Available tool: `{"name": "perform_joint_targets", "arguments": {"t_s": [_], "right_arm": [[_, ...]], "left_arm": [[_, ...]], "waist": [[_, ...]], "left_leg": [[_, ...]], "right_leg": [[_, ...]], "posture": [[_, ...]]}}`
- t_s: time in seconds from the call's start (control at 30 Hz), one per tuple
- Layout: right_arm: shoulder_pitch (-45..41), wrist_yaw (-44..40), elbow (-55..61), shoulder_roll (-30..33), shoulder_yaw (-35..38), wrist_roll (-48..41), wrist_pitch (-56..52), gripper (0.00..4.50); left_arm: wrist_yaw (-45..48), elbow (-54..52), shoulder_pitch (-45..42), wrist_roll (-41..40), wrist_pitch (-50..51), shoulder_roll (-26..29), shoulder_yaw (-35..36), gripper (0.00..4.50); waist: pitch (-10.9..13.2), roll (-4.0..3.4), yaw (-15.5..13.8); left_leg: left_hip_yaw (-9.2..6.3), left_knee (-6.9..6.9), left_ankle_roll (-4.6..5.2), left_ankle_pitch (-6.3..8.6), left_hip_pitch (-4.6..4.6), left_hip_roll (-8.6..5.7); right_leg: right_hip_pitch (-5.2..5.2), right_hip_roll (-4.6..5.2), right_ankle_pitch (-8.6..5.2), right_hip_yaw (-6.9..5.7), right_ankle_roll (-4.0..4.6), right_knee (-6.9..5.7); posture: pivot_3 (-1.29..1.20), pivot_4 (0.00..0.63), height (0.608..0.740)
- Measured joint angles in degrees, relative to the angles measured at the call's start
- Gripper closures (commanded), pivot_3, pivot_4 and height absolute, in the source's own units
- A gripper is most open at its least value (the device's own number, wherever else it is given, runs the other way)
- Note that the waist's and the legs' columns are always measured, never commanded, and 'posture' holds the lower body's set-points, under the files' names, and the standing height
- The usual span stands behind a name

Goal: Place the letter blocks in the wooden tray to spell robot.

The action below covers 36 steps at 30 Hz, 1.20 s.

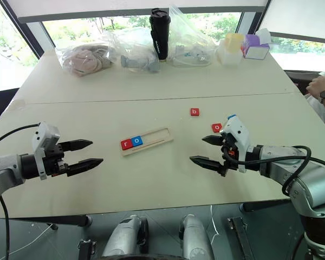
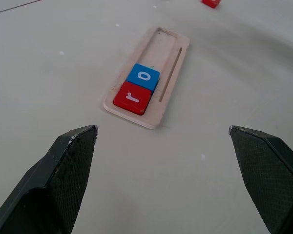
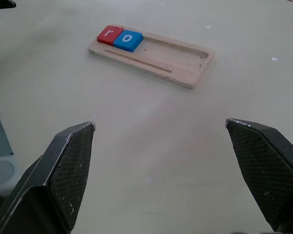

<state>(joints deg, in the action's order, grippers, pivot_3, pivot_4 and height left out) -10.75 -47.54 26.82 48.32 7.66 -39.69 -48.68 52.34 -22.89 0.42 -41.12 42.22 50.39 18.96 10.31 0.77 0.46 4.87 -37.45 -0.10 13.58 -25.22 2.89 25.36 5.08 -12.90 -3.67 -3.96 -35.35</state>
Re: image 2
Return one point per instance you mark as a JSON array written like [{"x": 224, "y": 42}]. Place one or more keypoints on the blue letter tile o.
[{"x": 144, "y": 77}]

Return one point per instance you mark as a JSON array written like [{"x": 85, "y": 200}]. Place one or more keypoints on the wooden letter tray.
[{"x": 148, "y": 78}]

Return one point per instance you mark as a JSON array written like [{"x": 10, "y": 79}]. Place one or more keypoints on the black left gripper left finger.
[{"x": 51, "y": 185}]

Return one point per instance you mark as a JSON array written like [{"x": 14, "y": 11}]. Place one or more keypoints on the red letter tile r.
[{"x": 133, "y": 98}]

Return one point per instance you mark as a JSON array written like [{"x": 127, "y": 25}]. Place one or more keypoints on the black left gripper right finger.
[{"x": 268, "y": 175}]

